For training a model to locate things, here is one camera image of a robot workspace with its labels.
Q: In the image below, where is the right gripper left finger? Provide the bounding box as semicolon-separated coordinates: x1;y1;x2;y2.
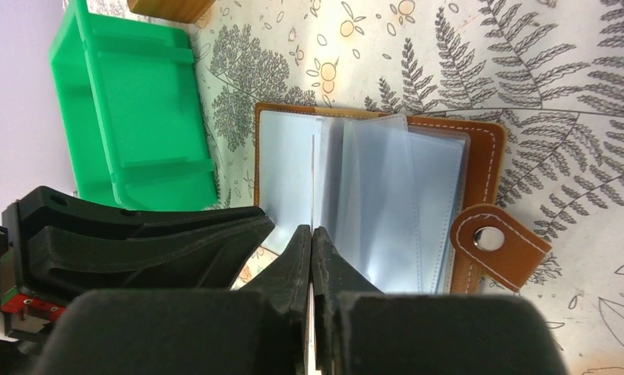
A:
33;225;312;374

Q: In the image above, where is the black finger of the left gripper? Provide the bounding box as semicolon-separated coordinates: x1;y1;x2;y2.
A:
1;186;274;311

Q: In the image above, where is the green plastic card box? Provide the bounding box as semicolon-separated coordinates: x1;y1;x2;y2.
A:
48;1;218;212

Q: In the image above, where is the brown leather card holder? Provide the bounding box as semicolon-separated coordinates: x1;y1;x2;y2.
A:
254;102;551;294

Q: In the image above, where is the orange wooden compartment tray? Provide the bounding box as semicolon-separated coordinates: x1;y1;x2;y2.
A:
127;0;216;23

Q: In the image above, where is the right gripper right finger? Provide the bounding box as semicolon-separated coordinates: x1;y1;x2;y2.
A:
312;227;566;374

